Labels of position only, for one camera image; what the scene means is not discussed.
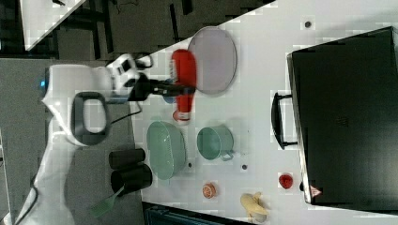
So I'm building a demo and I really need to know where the black toaster oven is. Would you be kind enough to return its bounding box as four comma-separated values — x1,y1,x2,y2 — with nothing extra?
287,26,398,215

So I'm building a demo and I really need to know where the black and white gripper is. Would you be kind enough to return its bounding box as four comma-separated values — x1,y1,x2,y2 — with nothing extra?
106,53,195,101

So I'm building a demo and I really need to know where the red toy strawberry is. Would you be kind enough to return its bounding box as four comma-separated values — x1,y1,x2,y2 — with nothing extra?
279,173,293,189

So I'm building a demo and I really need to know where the red ketchup bottle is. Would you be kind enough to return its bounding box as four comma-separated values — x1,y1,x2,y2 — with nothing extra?
172,49,197,124

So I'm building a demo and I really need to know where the large black cup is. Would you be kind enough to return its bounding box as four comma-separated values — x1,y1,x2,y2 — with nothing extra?
111,164,153,196

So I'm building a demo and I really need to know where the blue bowl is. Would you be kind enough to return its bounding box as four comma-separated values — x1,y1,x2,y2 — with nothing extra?
163,97,176,104

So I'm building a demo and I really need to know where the peeled banana toy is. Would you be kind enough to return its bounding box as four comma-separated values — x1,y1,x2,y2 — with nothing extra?
240,192,268,223

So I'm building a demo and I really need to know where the orange slice toy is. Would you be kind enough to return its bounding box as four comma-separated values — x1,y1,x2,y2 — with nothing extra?
202,183,217,199

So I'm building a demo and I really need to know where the lavender round plate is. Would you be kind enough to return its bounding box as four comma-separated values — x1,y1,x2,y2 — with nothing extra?
188,26,237,95

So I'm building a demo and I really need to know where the green oval strainer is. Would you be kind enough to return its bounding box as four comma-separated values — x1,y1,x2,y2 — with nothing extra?
146,121,187,180

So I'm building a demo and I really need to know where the green spatula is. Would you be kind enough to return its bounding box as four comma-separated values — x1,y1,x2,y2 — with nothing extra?
90,187,124,218

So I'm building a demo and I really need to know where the small black cup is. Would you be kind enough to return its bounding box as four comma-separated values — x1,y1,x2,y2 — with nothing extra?
109,148,145,170

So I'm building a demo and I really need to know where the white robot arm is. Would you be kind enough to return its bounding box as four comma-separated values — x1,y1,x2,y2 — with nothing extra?
15,50,197,225

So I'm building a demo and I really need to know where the green mug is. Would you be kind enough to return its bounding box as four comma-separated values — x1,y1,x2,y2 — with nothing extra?
196,126,234,161

